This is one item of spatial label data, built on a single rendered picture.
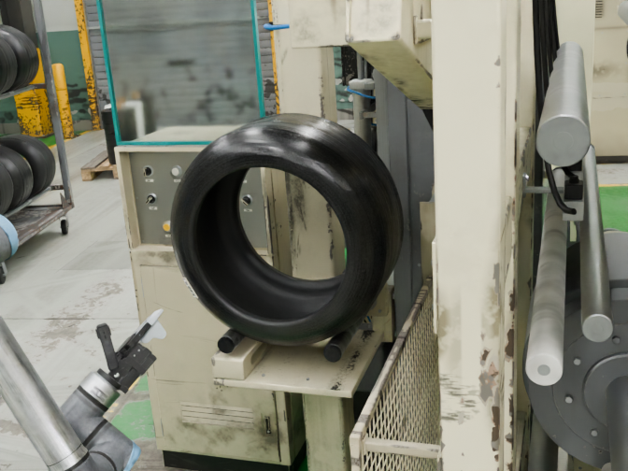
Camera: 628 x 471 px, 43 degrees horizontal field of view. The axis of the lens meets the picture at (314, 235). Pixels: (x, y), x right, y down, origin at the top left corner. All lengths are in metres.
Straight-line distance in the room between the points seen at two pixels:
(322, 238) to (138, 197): 0.87
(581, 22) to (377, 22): 3.82
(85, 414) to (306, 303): 0.65
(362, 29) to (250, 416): 1.89
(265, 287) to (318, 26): 0.94
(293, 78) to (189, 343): 1.17
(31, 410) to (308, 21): 0.99
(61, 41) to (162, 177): 9.23
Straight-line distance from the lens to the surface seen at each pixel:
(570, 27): 5.10
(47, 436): 1.83
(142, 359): 1.97
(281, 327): 1.93
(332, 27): 1.47
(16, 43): 6.21
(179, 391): 3.04
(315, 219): 2.22
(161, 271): 2.86
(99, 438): 1.96
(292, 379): 2.03
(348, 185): 1.78
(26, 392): 1.81
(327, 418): 2.47
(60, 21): 11.94
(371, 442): 1.44
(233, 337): 2.03
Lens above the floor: 1.74
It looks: 17 degrees down
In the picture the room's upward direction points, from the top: 4 degrees counter-clockwise
